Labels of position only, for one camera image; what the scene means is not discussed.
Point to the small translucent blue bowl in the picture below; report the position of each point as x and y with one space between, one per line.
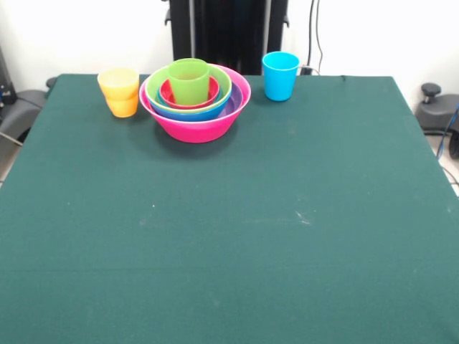
157 95

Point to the green bowl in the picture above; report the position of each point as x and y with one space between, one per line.
224 84

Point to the large pink bowl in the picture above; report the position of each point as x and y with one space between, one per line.
204 132

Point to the grey pedestal foot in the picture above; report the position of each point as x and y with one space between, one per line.
435 114
21 107

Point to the purple bowl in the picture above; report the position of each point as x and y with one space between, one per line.
235 104

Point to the blue cup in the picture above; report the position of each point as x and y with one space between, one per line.
279 82

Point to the orange cup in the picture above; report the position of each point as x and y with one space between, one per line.
123 107

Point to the yellow cup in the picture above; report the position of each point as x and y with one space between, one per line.
118 80

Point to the small pink bowl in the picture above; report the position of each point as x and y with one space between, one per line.
166 95

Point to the large blue bowl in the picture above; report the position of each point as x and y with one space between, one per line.
201 115

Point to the dark green tablecloth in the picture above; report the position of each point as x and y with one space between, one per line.
229 286

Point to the green cup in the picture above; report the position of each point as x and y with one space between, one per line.
190 86

